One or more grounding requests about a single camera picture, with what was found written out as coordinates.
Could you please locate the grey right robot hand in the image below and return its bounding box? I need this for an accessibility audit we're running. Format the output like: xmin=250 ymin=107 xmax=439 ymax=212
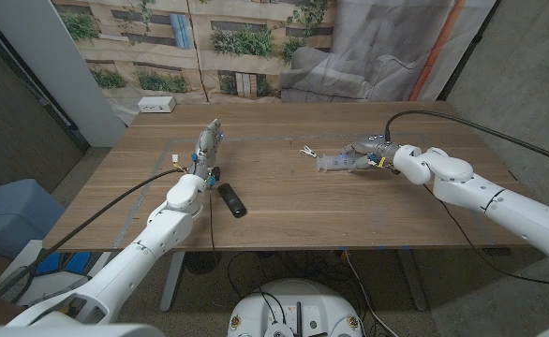
xmin=342 ymin=134 xmax=395 ymax=174

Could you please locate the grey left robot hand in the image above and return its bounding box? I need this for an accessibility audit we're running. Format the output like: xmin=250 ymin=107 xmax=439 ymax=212
xmin=189 ymin=118 xmax=225 ymax=182

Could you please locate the clear plastic syringe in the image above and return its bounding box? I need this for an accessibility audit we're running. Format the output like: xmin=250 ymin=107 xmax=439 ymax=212
xmin=315 ymin=153 xmax=369 ymax=173

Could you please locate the white left shoulder cover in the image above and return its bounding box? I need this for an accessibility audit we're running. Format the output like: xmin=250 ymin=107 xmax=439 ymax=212
xmin=0 ymin=322 xmax=166 ymax=337

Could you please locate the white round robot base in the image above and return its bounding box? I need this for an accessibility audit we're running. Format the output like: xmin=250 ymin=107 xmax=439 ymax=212
xmin=227 ymin=279 xmax=364 ymax=337

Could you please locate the black TV remote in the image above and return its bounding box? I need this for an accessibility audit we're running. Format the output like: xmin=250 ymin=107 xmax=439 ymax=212
xmin=216 ymin=183 xmax=248 ymax=219

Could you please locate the white power strip box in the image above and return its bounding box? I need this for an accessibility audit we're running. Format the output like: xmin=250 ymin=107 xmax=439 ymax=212
xmin=137 ymin=95 xmax=177 ymax=114

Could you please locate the grey tape strip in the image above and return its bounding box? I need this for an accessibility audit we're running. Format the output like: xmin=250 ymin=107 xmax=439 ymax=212
xmin=112 ymin=139 xmax=175 ymax=249

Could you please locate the printed backdrop sheet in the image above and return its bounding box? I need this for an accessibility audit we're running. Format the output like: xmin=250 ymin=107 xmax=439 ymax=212
xmin=52 ymin=0 xmax=498 ymax=126

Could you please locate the black round floor stand base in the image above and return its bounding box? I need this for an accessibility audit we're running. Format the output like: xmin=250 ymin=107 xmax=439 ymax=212
xmin=184 ymin=251 xmax=223 ymax=275

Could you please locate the white table leg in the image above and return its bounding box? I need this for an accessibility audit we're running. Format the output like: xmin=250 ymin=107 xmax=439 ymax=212
xmin=159 ymin=251 xmax=186 ymax=313

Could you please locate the grey table leg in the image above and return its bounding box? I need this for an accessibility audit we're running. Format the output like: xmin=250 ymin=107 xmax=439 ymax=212
xmin=395 ymin=247 xmax=428 ymax=313

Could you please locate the blue floor pad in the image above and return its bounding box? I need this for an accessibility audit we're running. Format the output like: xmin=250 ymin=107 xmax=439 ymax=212
xmin=34 ymin=252 xmax=63 ymax=276
xmin=63 ymin=252 xmax=93 ymax=276

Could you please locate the blue grey upholstered chair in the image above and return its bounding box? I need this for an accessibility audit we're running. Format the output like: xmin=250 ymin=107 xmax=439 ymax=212
xmin=0 ymin=178 xmax=67 ymax=261

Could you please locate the thin black left wrist cable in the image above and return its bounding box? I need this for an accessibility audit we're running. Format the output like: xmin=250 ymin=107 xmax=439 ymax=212
xmin=207 ymin=186 xmax=217 ymax=254

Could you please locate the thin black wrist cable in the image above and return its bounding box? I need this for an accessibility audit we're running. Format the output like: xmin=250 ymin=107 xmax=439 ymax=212
xmin=422 ymin=184 xmax=549 ymax=290
xmin=207 ymin=186 xmax=217 ymax=254

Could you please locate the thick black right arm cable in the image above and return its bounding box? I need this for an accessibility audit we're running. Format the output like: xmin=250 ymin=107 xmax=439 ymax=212
xmin=384 ymin=110 xmax=549 ymax=169

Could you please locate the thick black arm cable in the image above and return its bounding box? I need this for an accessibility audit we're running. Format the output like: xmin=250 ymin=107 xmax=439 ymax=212
xmin=0 ymin=168 xmax=185 ymax=319
xmin=384 ymin=110 xmax=549 ymax=169

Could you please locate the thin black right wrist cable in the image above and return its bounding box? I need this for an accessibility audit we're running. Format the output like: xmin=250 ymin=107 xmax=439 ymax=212
xmin=422 ymin=184 xmax=549 ymax=290

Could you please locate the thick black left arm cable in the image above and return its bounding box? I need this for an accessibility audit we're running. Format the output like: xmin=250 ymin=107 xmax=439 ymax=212
xmin=0 ymin=168 xmax=185 ymax=319

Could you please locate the black backdrop frame pole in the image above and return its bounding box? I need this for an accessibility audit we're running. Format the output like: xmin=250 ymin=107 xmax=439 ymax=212
xmin=437 ymin=0 xmax=499 ymax=102

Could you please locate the white floor cable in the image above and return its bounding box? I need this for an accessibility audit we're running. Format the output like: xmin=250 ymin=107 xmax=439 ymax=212
xmin=343 ymin=250 xmax=400 ymax=337

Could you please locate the white wall pillar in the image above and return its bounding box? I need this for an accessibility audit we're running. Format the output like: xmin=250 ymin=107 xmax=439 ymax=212
xmin=0 ymin=0 xmax=128 ymax=147

